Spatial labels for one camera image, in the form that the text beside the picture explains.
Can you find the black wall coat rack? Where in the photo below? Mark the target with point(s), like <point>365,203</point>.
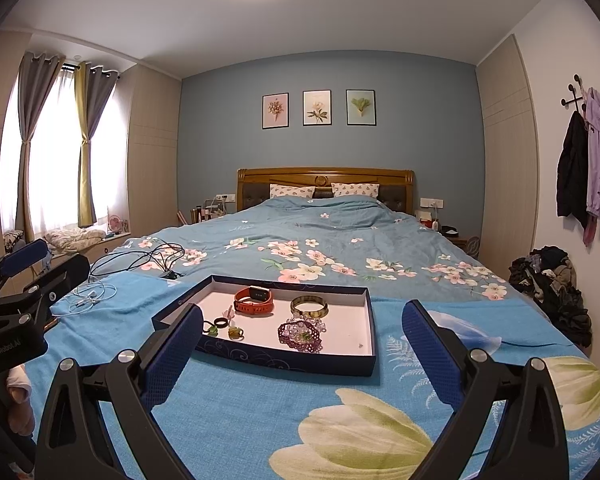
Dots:
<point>572,92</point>

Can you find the black curtain rod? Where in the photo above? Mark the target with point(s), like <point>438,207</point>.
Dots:
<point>70,66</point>

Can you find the orange smartwatch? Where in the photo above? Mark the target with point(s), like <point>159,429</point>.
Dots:
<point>240,305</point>

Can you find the white wall socket panel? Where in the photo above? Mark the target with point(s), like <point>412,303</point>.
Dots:
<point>225,197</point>
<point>431,203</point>

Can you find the crumpled pale clothes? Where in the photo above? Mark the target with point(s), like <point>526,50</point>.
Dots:
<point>75,240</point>

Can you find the group of cosmetic bottles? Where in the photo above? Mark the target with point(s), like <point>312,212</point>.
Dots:
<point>205,212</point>

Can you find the black jacket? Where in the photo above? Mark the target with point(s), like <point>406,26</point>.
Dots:
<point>572,170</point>

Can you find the beige window bench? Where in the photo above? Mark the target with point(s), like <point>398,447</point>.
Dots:
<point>112,245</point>

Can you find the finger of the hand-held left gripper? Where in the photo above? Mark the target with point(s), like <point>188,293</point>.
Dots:
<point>70,272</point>
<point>25,255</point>

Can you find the framed white flower picture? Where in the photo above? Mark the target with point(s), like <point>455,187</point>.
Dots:
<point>317,108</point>

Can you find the turquoise blanket with large flowers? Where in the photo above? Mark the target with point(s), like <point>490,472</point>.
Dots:
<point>260,410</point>

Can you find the black power adapter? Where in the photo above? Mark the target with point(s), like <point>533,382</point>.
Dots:
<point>170,275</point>

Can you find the dark blue cardboard box tray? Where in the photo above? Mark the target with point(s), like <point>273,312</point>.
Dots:
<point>340,320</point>

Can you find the framed pink flower picture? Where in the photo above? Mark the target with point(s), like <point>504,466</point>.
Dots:
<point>275,111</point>

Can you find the small pink fan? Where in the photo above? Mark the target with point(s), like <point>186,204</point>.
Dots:
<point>115,225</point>

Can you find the beige wardrobe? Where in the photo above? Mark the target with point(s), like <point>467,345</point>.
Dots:
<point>507,150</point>

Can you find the dotted white pillow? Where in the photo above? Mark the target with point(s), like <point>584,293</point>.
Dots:
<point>355,190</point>
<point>292,191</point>

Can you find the wooden nightstand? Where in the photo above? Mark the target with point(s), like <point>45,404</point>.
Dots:
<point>460,242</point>

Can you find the framed green leaf picture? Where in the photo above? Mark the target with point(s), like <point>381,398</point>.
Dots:
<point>361,107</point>

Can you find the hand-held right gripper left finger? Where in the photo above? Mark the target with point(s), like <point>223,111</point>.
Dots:
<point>172,355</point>

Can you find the person's left hand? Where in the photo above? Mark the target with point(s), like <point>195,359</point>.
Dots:
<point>21,402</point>

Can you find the wooden headboard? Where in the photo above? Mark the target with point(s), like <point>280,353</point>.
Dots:
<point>325,175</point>

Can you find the pile of dark clothes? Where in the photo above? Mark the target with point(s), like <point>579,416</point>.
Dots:
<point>552,290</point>

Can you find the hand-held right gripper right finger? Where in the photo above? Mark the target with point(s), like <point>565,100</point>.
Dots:
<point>430,355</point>

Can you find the white sheer curtain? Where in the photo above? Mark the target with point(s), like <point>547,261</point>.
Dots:
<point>45,150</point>

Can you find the blue floral duvet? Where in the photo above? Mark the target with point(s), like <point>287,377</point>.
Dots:
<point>330,230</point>

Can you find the amber bangle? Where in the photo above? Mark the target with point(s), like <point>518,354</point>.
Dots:
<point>296,304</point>

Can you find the yellow and grey curtain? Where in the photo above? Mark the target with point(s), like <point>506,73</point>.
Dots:
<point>87,160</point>

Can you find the beige wall cabinet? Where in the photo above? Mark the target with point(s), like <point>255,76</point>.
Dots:
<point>152,155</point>

